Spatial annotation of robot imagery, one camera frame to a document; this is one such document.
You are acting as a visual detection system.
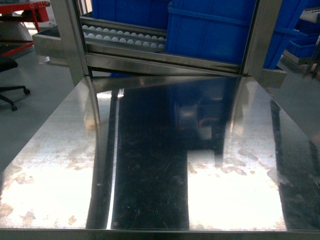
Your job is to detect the black office chair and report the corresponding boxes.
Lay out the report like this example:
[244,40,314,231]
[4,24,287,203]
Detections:
[0,44,31,112]

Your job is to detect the blue bin behind left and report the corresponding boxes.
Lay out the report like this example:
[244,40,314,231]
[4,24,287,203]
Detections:
[91,0,170,30]

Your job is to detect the steel shelf rack right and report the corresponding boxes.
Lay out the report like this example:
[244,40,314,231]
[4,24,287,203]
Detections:
[283,3,320,78]

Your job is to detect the large blue plastic bin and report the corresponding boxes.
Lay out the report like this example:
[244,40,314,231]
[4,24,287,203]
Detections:
[165,0,309,69]

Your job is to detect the red metal frame table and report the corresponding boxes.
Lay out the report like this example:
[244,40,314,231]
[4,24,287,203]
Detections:
[0,0,51,57]

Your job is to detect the steel roller rack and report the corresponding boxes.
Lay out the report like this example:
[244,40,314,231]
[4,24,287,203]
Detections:
[32,0,286,88]

